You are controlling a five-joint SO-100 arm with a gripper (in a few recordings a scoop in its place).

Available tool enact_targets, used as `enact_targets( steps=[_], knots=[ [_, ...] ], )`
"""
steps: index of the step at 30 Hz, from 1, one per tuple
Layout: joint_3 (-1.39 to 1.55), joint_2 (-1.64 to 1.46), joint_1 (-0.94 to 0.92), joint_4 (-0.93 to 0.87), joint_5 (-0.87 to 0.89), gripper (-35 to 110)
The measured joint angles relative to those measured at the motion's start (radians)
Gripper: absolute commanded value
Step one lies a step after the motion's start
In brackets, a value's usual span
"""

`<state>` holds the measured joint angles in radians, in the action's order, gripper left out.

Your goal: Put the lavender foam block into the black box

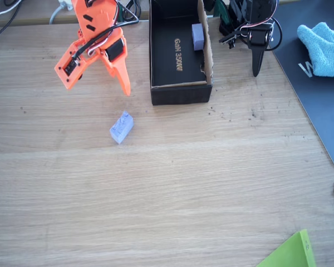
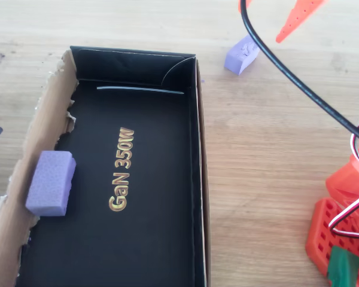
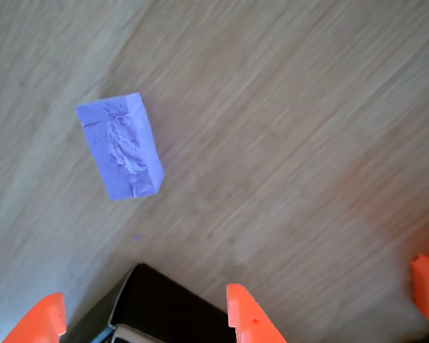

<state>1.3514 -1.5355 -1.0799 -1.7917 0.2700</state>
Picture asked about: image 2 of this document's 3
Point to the dark green table clamp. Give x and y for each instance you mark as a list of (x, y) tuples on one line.
[(344, 266)]

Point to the black cardboard box GaN 350W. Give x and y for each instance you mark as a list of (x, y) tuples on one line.
[(137, 227)]

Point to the purple foam block rough face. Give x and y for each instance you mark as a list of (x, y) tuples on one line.
[(238, 59)]

